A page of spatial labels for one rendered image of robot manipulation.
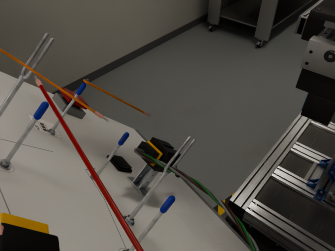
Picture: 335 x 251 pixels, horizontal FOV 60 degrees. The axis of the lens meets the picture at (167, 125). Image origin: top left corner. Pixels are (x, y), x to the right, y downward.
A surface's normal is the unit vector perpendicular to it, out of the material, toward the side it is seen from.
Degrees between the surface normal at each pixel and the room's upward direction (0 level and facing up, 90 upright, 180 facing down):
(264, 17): 90
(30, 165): 48
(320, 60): 90
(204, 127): 0
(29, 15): 90
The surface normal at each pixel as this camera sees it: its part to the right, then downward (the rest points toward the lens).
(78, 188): 0.60, -0.79
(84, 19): 0.76, 0.44
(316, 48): -0.65, 0.51
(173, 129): 0.00, -0.74
